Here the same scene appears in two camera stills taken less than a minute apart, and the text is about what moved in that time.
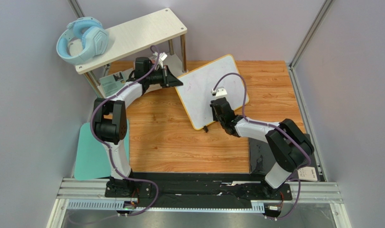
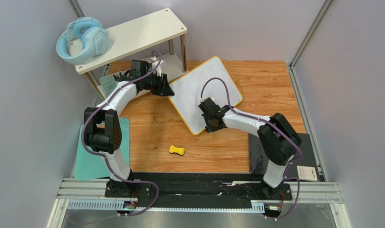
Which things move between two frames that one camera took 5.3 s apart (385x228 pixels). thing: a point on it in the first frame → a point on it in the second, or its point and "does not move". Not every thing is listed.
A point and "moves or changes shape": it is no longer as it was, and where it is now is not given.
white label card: [307, 173] does not move
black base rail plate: [195, 188] does not move
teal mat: [92, 159] does not move
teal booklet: [110, 82] does not move
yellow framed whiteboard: [196, 92] moves or changes shape
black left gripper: [168, 80] → [163, 88]
